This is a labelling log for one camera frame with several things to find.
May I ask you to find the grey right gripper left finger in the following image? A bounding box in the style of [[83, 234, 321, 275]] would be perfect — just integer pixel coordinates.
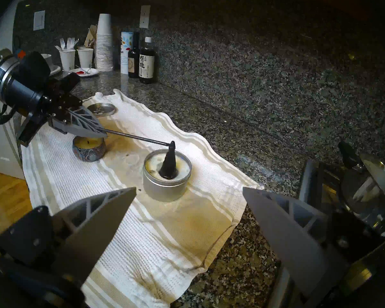
[[51, 187, 137, 284]]

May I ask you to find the white light switch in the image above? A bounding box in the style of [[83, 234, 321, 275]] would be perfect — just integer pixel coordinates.
[[33, 10, 46, 31]]

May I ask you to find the white paper cup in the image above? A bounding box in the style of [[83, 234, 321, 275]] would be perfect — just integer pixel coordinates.
[[77, 48, 94, 69], [59, 49, 76, 72]]

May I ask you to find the small plate with red packet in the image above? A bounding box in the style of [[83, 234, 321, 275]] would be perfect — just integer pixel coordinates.
[[68, 68, 100, 78]]

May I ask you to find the soy sauce bottle white label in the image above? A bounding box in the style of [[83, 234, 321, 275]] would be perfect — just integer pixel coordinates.
[[139, 37, 156, 84]]

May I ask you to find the large silver tin candle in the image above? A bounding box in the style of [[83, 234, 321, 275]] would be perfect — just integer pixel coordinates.
[[143, 149, 192, 202]]

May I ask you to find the white striped kitchen towel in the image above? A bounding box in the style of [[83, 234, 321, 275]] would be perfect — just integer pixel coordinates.
[[21, 89, 263, 308]]

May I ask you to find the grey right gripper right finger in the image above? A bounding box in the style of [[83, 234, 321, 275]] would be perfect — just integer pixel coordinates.
[[243, 186, 350, 298]]

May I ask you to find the tall stack of paper cups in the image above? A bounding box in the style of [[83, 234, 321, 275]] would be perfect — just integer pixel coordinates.
[[95, 13, 114, 72]]

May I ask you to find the black candle snuffer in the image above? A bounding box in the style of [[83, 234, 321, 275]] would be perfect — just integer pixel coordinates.
[[102, 128, 179, 180]]

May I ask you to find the white salt canister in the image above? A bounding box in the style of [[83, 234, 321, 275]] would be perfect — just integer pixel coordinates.
[[120, 31, 134, 75]]

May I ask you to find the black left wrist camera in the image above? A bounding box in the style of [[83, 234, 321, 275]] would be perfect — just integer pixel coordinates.
[[17, 51, 52, 91]]

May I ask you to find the stainless steel pot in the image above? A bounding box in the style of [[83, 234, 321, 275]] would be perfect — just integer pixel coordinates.
[[338, 141, 385, 237]]

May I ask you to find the white wall outlet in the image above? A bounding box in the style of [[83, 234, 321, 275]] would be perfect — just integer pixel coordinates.
[[139, 5, 151, 29]]

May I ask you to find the dark bottle brown label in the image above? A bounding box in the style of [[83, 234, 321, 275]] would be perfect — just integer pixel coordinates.
[[128, 32, 141, 79]]

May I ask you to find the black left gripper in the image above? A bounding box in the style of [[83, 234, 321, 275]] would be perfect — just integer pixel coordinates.
[[2, 73, 108, 147]]

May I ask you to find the small patterned tin candle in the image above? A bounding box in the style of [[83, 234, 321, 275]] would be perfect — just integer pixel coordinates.
[[72, 136, 107, 162]]

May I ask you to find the small round metal dish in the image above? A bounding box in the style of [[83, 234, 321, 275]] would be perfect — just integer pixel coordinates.
[[87, 102, 116, 118]]

